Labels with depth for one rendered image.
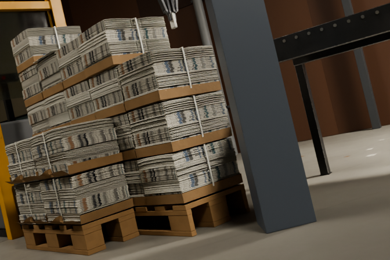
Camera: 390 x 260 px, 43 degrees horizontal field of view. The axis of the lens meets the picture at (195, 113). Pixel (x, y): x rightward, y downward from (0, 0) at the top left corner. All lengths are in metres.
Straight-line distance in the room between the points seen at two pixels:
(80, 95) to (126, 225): 0.75
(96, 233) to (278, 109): 1.04
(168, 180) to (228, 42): 0.69
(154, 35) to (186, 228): 1.00
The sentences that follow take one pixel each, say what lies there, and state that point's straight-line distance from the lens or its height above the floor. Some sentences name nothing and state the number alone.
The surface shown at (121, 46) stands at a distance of 2.42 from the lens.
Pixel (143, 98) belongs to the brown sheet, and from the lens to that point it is 2.23.
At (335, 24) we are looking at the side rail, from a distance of 2.44.
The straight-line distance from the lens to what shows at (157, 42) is 2.56.
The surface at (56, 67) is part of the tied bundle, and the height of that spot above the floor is 0.97.
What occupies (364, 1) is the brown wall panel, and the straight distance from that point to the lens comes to 5.66.
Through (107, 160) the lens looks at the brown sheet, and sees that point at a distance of 2.40.
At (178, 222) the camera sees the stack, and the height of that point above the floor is 0.06.
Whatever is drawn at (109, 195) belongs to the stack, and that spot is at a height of 0.23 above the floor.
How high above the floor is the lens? 0.46
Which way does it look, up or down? 1 degrees up
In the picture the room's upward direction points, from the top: 13 degrees counter-clockwise
